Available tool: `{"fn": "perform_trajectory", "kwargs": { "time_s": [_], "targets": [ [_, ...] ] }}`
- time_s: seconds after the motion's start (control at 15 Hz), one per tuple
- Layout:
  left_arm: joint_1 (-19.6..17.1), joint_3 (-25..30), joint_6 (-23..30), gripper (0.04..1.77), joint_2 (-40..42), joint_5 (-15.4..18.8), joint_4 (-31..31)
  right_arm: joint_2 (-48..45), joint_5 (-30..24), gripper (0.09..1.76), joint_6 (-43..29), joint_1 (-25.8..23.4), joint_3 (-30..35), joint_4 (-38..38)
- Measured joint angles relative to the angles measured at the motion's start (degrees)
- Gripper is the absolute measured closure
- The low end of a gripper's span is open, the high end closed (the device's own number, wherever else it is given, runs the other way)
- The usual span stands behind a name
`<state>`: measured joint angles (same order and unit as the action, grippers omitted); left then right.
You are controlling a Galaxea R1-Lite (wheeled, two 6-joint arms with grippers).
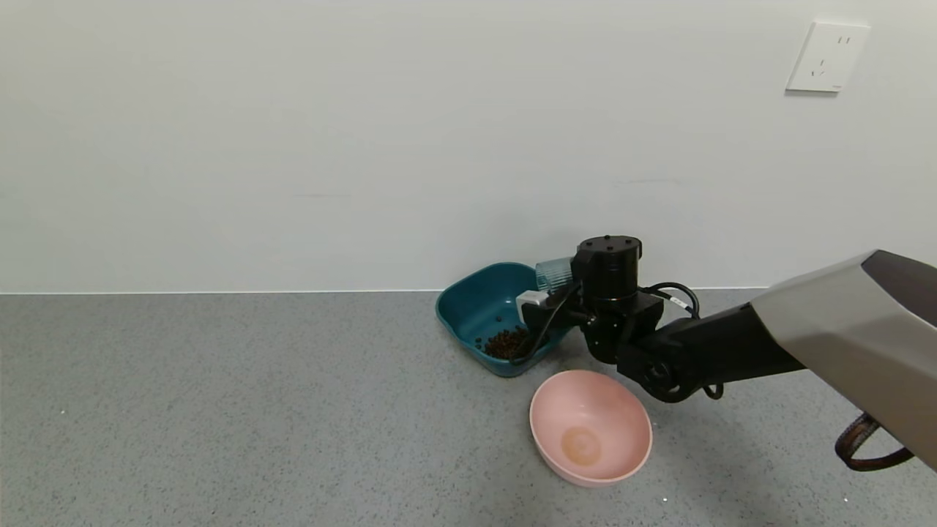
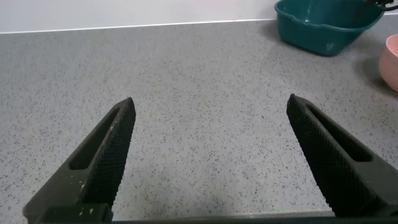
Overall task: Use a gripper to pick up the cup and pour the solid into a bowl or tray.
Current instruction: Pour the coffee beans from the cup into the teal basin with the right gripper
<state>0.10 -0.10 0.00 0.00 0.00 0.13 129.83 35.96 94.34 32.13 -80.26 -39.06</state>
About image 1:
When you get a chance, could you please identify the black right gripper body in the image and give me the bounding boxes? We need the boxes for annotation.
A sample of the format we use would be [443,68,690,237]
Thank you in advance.
[521,302,581,335]

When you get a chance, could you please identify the dark brown solid pellets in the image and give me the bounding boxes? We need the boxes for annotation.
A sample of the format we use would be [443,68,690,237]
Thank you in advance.
[474,315,531,361]

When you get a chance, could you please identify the translucent ribbed blue cup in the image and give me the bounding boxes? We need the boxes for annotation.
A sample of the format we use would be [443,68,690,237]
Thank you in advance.
[535,256,576,294]

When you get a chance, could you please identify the pink plastic bowl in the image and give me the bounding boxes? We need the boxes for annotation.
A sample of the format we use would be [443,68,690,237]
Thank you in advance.
[529,370,653,487]

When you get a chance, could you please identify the teal square plastic basin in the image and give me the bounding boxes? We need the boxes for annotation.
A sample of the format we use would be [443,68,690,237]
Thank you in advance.
[436,262,579,378]

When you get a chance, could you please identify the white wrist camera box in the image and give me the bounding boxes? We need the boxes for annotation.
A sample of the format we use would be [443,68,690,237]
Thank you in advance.
[515,290,550,323]

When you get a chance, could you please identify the black camera cable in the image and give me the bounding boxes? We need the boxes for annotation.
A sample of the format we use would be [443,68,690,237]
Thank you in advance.
[510,284,583,365]

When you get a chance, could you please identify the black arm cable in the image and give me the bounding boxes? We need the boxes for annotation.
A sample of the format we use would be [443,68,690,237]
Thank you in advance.
[641,282,725,401]

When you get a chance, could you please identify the brown braided cable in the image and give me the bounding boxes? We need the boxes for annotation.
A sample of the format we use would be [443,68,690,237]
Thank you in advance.
[835,413,917,472]

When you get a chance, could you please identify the white wall socket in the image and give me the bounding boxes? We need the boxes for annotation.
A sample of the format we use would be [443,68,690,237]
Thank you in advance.
[785,20,871,94]

